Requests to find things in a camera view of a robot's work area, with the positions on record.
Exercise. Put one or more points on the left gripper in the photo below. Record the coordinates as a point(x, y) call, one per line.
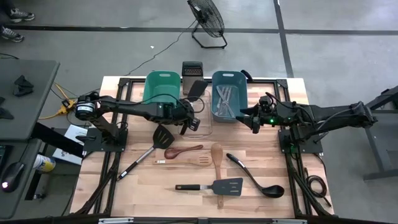
point(182, 113)

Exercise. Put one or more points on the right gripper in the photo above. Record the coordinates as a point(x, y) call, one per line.
point(270, 116)

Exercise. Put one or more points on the dark brown wooden spoon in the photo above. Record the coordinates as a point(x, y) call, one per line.
point(171, 153)

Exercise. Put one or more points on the light wooden slotted spatula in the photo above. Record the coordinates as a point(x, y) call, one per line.
point(203, 160)

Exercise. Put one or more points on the long bamboo spoon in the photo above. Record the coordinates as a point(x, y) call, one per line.
point(216, 152)

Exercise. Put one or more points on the green plastic bin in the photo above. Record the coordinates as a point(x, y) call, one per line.
point(161, 85)

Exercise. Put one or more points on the black plastic ladle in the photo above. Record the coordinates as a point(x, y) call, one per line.
point(273, 191)

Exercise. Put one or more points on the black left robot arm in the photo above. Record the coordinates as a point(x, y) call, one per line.
point(124, 107)

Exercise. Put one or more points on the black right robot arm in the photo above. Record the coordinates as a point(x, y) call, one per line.
point(335, 115)

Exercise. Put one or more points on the clear plastic container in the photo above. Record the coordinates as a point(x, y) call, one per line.
point(206, 127)

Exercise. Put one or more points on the blue-grey plastic bin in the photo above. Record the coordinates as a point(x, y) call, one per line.
point(241, 99)

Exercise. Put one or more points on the black floor fan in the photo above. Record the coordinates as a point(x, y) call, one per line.
point(208, 18)

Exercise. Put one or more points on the white paper booklet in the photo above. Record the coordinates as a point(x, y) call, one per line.
point(70, 132)

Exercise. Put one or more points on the black metal desk stand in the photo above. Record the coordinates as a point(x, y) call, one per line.
point(377, 149)

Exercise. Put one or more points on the white and yellow can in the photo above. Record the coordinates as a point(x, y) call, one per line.
point(45, 163)

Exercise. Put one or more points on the grey desk surface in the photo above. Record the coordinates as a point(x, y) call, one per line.
point(21, 205)
point(34, 109)

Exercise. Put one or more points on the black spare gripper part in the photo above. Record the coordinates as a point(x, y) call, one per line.
point(5, 112)
point(23, 85)

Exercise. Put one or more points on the black computer mouse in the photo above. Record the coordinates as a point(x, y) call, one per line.
point(12, 177)

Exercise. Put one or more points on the person's shoe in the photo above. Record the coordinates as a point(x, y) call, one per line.
point(21, 15)
point(12, 34)

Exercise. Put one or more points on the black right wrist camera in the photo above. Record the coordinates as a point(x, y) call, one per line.
point(265, 102)

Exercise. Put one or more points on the black aluminium table frame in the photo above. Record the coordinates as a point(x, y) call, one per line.
point(267, 81)

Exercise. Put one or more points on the silver metal bracket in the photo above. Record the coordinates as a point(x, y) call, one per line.
point(115, 221)
point(289, 221)

